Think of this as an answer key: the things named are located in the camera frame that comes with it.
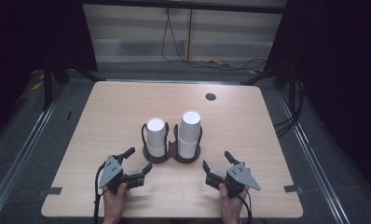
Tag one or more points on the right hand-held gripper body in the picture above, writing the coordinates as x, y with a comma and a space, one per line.
238, 179

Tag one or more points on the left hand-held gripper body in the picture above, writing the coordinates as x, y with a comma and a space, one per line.
111, 174

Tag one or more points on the stack of white cups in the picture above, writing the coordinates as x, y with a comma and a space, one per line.
156, 137
189, 133

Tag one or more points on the person's right hand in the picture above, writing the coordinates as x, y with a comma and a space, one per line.
230, 205

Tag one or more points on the person's left hand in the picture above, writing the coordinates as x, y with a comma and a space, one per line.
113, 202

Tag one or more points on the grey tape strip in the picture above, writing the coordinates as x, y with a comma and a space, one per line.
292, 188
51, 190

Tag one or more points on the dark round table grommet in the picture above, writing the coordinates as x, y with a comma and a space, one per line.
210, 96

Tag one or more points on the yellow tape scrap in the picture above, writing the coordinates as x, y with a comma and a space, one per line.
217, 62
37, 86

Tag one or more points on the black metal stand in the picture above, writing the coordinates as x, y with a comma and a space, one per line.
47, 90

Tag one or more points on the dark curtain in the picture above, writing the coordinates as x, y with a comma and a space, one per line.
336, 62
25, 37

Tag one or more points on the black horizontal bar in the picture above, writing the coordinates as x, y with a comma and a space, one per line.
189, 5

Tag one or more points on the metal floor rail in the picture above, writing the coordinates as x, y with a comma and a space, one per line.
22, 155
311, 155

